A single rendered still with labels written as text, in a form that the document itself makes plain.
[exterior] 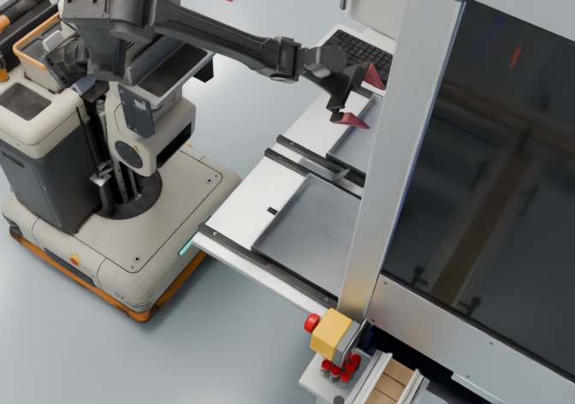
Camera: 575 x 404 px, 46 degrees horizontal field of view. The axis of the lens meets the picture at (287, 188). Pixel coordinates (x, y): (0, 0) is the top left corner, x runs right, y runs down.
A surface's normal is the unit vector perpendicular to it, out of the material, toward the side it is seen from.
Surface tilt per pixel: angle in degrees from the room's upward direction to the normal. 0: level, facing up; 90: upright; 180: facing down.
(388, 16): 90
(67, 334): 0
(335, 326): 0
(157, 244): 0
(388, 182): 90
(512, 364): 90
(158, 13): 57
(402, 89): 90
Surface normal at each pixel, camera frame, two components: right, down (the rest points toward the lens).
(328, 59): 0.44, -0.02
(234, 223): 0.04, -0.59
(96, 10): -0.23, -0.08
